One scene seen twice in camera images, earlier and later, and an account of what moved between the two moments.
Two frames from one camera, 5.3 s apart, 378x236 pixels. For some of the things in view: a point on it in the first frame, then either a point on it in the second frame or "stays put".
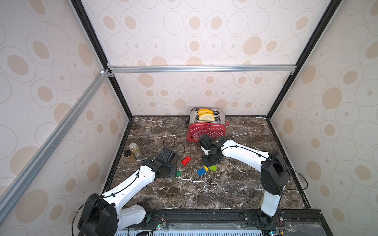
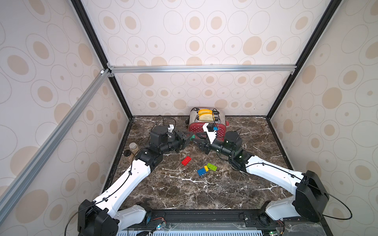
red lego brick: [186, 160] stays put
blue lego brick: [202, 171] stays put
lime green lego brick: [213, 167] stays put
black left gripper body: [170, 170] → [172, 142]
